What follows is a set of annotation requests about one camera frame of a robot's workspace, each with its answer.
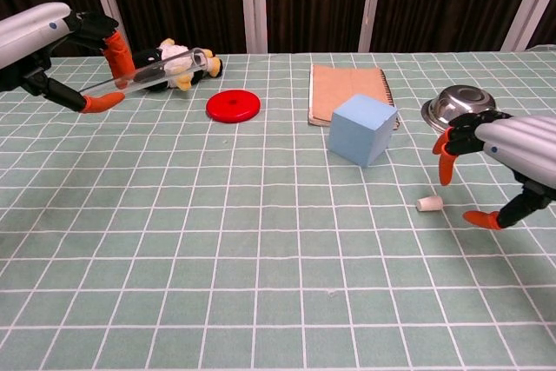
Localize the red plastic disc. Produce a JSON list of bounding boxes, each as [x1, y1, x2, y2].
[[205, 89, 261, 124]]

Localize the light blue foam cube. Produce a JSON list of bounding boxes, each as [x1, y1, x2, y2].
[[327, 93, 399, 168]]

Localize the green checked tablecloth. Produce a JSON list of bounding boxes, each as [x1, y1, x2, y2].
[[0, 43, 556, 371]]

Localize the brown spiral notebook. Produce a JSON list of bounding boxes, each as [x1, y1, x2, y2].
[[308, 63, 400, 130]]

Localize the clear thin rod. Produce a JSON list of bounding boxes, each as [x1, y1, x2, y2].
[[80, 47, 208, 98]]

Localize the upturned stainless steel bowl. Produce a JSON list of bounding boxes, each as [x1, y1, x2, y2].
[[420, 85, 499, 134]]

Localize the small white rubber stopper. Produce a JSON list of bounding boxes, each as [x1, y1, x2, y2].
[[416, 195, 444, 214]]

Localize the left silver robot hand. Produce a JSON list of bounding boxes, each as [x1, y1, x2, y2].
[[0, 1, 136, 115]]

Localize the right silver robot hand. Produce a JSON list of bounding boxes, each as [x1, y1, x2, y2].
[[432, 110, 556, 231]]

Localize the black and white plush toy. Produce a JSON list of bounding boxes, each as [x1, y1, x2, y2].
[[129, 37, 224, 93]]

